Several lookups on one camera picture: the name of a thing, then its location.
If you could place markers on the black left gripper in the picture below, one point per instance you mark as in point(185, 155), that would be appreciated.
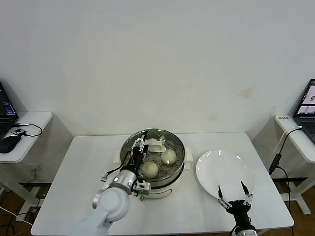
point(137, 158)

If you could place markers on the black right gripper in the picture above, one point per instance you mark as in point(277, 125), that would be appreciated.
point(238, 209)

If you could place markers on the white steamed baozi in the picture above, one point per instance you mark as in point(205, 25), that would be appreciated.
point(168, 157)
point(153, 141)
point(149, 170)

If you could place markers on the round glass lid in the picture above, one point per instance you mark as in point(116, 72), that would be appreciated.
point(157, 148)

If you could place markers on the perforated steel steamer basket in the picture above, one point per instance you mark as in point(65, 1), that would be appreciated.
point(180, 169)

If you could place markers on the round white plate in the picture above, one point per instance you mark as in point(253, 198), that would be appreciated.
point(226, 172)

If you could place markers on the white electric cooker pot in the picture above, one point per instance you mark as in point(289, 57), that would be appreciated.
point(160, 193)

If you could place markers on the white side table with label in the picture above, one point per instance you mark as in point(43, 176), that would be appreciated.
point(301, 150)

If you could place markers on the small white paper label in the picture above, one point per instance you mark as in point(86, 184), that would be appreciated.
point(284, 118)

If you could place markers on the white side table with mouse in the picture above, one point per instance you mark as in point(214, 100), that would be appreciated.
point(37, 120)

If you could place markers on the grey laptop with image windows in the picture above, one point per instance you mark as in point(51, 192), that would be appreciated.
point(307, 108)

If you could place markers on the small grey QR device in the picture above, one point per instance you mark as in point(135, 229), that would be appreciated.
point(17, 131)

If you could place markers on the black computer mouse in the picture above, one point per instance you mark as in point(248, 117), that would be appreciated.
point(9, 143)

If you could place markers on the black laptop with dark screen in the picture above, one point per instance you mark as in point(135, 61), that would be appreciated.
point(6, 108)

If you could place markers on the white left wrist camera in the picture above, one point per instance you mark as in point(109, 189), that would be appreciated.
point(143, 188)

